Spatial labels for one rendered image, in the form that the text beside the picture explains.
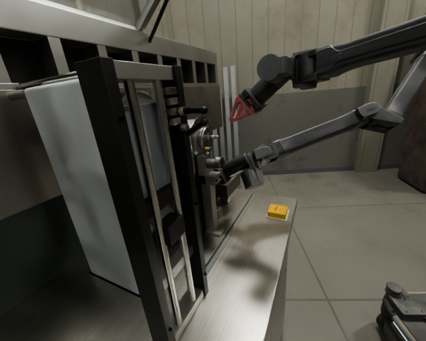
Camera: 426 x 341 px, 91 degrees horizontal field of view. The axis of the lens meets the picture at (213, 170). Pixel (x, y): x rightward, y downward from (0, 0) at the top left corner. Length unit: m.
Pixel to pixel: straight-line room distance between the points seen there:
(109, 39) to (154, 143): 0.61
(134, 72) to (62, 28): 0.54
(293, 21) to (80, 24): 3.04
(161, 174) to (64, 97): 0.24
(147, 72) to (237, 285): 0.55
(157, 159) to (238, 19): 3.21
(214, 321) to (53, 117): 0.58
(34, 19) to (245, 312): 0.91
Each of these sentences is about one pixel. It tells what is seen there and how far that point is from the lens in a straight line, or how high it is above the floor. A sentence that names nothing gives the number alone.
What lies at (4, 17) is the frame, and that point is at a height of 1.60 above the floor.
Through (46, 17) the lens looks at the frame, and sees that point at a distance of 0.84.
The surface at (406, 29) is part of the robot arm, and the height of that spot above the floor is 1.46.
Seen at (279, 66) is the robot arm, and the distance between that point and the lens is 0.54.
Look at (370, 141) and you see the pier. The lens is 4.01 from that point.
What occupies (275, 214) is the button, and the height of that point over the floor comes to 0.92.
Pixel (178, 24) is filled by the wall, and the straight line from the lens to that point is 3.57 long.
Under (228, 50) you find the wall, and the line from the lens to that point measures 3.43.
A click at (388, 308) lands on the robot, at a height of 0.24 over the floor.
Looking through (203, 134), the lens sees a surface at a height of 1.27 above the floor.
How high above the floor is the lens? 1.39
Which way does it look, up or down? 20 degrees down
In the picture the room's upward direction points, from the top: 5 degrees counter-clockwise
